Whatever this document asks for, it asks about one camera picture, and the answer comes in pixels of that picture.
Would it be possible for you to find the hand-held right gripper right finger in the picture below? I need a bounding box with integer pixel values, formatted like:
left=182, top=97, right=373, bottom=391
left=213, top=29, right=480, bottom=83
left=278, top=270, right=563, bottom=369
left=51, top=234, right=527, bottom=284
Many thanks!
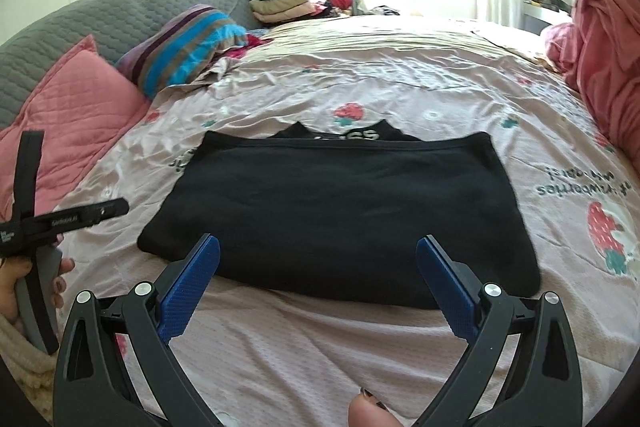
left=416, top=234, right=586, bottom=427

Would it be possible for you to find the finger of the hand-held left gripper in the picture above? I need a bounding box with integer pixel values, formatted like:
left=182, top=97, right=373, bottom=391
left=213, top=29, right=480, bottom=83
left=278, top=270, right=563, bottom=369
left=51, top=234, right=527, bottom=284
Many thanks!
left=79, top=199, right=131, bottom=225

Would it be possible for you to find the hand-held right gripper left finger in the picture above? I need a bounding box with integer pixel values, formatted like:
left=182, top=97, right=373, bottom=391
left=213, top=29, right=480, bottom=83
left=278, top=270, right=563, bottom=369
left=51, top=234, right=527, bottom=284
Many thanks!
left=52, top=233, right=223, bottom=427

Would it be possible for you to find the black sweater with orange cuffs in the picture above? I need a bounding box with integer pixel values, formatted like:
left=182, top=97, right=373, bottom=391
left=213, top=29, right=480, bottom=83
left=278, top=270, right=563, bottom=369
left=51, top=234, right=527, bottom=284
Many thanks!
left=136, top=119, right=543, bottom=310

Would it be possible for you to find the person's left forearm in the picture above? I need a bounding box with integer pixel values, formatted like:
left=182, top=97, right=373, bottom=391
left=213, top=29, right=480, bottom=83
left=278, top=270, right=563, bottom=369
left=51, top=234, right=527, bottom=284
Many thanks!
left=0, top=314, right=58, bottom=413

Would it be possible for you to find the person's left hand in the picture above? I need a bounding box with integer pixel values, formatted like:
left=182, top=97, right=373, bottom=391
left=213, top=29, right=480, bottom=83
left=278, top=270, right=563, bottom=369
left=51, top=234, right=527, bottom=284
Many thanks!
left=0, top=256, right=76, bottom=324

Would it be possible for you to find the person's right hand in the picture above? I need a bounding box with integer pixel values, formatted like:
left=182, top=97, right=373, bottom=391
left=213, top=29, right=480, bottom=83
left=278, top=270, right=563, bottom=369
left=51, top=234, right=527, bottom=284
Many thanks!
left=347, top=387, right=402, bottom=427

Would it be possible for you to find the pink quilted pillow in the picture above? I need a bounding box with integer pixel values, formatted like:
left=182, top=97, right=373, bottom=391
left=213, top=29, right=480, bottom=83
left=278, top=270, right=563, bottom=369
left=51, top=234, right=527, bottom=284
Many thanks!
left=0, top=34, right=153, bottom=228

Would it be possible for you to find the strawberry print bedsheet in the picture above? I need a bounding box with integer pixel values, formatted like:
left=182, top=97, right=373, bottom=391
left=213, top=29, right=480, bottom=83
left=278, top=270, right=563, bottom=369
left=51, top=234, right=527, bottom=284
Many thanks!
left=30, top=14, right=640, bottom=427

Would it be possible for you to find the striped pillow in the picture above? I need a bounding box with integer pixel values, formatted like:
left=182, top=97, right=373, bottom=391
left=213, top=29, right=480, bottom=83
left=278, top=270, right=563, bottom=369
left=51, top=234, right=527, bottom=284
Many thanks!
left=116, top=4, right=248, bottom=100

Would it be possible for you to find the grey quilted headboard cover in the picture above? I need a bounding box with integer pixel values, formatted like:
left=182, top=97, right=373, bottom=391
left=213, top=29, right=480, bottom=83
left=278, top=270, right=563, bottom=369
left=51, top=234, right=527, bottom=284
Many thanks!
left=0, top=0, right=261, bottom=130

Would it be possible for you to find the red crumpled garment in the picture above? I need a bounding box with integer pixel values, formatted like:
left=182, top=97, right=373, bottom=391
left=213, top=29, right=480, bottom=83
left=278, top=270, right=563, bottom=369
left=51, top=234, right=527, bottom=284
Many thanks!
left=227, top=32, right=273, bottom=60

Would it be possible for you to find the pink blanket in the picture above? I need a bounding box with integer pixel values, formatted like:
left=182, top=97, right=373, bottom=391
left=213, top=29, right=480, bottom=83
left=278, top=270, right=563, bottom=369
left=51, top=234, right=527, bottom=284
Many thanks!
left=545, top=0, right=640, bottom=168

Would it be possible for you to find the white desk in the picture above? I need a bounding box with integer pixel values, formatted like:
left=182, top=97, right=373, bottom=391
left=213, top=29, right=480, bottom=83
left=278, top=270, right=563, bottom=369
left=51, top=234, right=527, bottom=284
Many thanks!
left=522, top=0, right=581, bottom=30

